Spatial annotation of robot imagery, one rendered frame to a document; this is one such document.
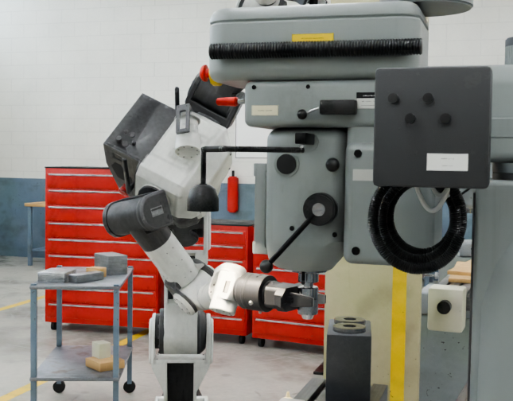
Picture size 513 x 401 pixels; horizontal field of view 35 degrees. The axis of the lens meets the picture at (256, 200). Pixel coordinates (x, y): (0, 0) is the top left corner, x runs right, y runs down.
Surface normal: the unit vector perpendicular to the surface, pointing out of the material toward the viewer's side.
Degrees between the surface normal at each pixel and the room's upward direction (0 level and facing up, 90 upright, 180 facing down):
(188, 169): 58
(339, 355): 90
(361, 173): 90
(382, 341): 90
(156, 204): 79
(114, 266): 90
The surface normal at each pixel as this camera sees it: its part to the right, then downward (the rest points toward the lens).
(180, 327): 0.07, -0.11
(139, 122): 0.07, -0.48
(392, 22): -0.29, 0.04
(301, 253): -0.27, 0.51
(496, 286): -0.67, -0.15
